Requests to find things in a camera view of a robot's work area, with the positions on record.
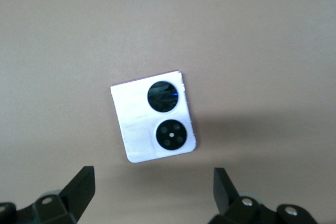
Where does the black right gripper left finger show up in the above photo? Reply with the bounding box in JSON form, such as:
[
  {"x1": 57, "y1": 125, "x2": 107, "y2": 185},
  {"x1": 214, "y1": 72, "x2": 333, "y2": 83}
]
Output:
[{"x1": 0, "y1": 165, "x2": 95, "y2": 224}]

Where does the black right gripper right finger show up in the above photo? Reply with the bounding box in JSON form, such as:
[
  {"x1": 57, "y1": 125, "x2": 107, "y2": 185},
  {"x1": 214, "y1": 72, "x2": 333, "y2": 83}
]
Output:
[{"x1": 209, "y1": 167, "x2": 320, "y2": 224}]

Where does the lavender flip phone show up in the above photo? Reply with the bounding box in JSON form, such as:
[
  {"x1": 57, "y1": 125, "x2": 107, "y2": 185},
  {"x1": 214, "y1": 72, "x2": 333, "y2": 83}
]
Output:
[{"x1": 110, "y1": 70, "x2": 197, "y2": 164}]

